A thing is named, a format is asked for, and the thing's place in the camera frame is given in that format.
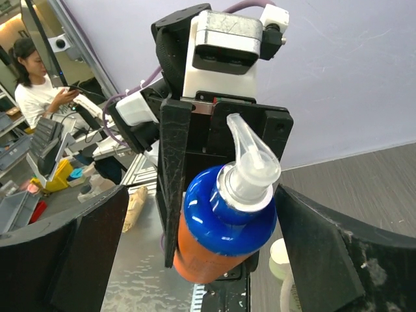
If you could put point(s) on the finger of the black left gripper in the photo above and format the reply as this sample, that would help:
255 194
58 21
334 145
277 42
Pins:
175 121

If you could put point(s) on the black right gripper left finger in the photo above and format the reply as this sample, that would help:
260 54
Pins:
63 262

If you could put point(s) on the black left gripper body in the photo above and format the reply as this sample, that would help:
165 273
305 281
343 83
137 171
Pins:
220 150

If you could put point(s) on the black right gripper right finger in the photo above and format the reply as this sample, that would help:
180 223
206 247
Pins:
340 263

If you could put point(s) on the green bottle white cap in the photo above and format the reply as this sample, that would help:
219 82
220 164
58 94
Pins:
279 263

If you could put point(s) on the blue pump bottle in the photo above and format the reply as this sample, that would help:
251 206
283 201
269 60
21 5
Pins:
228 211

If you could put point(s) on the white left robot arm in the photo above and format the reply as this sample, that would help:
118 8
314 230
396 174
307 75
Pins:
137 117

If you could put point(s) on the grey storage crate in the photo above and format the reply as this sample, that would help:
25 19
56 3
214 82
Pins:
17 210

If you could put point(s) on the yellow storage bin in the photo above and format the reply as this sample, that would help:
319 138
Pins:
59 181

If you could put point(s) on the person in white shirt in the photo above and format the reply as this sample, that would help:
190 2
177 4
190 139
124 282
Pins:
35 95

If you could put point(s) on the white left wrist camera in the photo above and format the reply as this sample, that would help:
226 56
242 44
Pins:
224 47

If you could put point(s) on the slotted cable duct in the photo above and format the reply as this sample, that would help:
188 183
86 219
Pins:
197 298

